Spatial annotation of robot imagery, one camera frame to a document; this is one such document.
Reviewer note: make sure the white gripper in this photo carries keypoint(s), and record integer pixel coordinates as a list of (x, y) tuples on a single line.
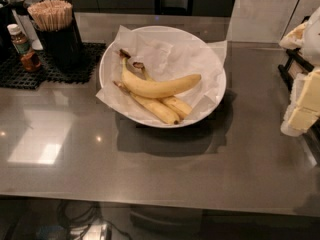
[(312, 39)]

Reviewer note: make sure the yellow banana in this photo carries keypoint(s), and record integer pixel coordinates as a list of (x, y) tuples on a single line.
[(177, 105), (154, 106), (153, 89)]

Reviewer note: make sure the white bowl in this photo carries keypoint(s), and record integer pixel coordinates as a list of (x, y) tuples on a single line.
[(160, 34)]

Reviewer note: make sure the black condiment tray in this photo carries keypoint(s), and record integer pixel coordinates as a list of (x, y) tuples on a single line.
[(296, 64)]

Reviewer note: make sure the white paper liner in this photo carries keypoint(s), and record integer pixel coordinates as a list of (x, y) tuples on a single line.
[(173, 54)]

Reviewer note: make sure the black stirrer holder cup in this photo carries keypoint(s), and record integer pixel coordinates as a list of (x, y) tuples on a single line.
[(61, 40)]

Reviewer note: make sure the wooden stirrer sticks bundle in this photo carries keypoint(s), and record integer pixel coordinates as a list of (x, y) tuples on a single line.
[(51, 15)]

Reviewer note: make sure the brown sauce bottle white cap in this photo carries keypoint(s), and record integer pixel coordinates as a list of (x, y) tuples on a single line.
[(28, 57)]

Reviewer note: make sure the black grid mat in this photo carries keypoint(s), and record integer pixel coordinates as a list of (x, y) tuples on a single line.
[(14, 76)]

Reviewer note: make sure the dark jar with lid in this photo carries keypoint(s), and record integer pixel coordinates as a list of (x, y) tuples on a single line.
[(22, 18)]

